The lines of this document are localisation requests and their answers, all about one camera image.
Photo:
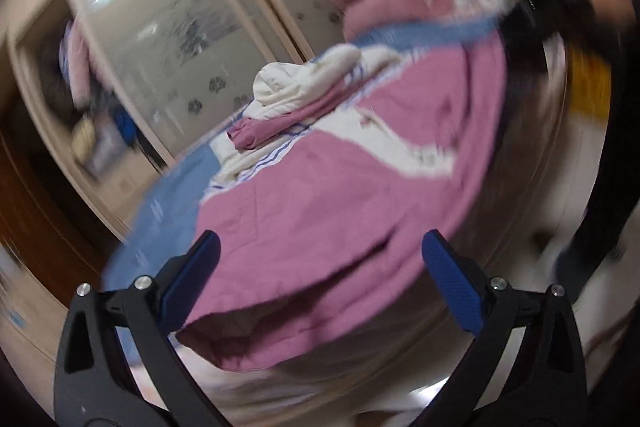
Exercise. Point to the brown wooden door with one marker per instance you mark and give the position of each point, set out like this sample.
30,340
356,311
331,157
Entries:
56,235

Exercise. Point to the blue striped bed sheet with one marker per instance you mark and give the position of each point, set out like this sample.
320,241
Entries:
288,100

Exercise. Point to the blue garment in wardrobe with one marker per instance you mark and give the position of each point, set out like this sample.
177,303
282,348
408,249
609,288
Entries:
125,125

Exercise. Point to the wardrobe with frosted sliding doors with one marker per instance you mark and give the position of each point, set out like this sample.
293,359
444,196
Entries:
180,68

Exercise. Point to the beige crumpled cloth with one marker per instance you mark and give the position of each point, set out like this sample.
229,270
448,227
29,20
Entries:
83,139

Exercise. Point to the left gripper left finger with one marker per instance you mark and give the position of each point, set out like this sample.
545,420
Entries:
116,365

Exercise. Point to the pink and cream hooded jacket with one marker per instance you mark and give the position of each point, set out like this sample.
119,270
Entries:
325,233

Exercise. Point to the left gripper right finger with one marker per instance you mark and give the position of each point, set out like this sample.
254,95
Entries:
525,365

